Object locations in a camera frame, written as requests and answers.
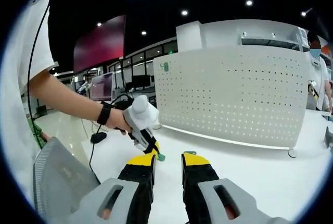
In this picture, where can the person's white shirt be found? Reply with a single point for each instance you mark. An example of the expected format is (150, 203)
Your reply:
(18, 78)

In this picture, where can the grey metal shelf rack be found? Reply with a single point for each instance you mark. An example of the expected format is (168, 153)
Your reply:
(270, 42)

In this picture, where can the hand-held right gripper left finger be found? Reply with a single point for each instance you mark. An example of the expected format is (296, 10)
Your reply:
(138, 195)

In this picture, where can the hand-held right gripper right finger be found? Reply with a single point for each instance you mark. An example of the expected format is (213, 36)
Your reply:
(197, 195)

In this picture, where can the pink-lit computer monitor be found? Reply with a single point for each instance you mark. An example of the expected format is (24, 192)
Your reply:
(102, 87)

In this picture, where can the grey ribbed device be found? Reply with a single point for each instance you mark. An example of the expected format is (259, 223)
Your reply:
(59, 172)

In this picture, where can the green hook assembly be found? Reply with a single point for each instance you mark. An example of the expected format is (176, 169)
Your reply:
(165, 67)
(190, 152)
(161, 157)

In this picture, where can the person's left hand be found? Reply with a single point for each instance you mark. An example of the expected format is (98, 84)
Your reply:
(118, 121)

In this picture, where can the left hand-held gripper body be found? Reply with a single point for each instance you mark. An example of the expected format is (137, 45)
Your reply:
(141, 114)

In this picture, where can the black computer monitor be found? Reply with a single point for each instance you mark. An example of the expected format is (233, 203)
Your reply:
(141, 81)

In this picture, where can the dark grey curved object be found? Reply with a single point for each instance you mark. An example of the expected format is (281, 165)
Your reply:
(329, 136)

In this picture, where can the black computer mouse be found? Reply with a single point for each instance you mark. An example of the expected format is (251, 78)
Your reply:
(98, 137)

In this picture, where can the large red wall screen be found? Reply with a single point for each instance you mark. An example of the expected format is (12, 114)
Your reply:
(99, 44)

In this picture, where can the round ceiling downlights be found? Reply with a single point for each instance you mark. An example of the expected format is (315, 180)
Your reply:
(249, 2)

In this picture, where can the white perforated mounting plate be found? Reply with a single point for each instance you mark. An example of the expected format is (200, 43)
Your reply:
(229, 99)

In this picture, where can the white partition cabinet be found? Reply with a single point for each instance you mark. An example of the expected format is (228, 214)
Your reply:
(221, 35)

